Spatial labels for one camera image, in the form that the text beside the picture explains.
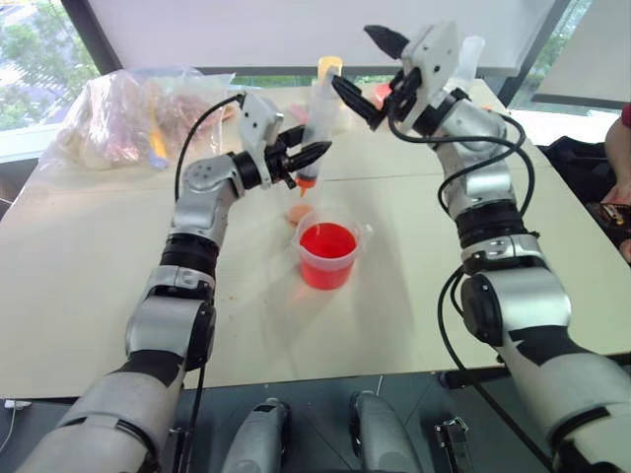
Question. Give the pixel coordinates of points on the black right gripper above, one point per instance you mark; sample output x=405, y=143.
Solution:
x=406, y=93

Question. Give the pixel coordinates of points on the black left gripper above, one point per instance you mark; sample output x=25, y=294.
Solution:
x=278, y=160

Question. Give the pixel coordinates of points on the clear syringe orange tip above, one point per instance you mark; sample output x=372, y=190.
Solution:
x=320, y=113

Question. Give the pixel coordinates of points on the dark snack packet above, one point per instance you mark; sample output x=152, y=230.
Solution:
x=613, y=214

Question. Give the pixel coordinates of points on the person bare forearm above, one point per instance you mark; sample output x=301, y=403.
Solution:
x=620, y=153

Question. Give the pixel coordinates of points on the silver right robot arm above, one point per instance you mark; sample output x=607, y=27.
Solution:
x=522, y=295

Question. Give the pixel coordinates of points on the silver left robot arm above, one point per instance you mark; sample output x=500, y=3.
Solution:
x=192, y=212

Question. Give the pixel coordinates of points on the red tinted plastic cup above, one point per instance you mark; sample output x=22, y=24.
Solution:
x=382, y=93

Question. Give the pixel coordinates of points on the clear cup red liquid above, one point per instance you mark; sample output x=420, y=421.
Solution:
x=328, y=266

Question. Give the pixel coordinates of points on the person hand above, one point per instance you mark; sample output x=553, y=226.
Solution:
x=620, y=194

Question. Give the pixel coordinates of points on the large white board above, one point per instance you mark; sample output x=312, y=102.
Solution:
x=246, y=29

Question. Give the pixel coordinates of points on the clear plastic bag with contents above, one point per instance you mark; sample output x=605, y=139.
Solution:
x=123, y=118

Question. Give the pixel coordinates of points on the white panel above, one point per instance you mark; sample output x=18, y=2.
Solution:
x=591, y=64

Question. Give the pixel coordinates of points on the black bag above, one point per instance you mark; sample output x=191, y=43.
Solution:
x=577, y=162

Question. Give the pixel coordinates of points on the red shirt sleeve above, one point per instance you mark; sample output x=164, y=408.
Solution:
x=626, y=118

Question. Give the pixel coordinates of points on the grey rounded robot leg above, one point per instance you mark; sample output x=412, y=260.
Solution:
x=259, y=438
x=382, y=433

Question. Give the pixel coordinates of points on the black device with metal clip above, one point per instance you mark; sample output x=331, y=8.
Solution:
x=454, y=446

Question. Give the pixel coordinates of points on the white plug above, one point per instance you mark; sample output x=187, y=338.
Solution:
x=17, y=404

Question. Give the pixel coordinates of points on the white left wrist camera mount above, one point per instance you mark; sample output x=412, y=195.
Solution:
x=256, y=118

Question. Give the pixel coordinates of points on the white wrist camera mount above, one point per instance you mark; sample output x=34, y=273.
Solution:
x=256, y=118
x=439, y=54

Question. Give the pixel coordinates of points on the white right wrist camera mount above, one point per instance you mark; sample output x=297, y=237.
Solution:
x=439, y=54

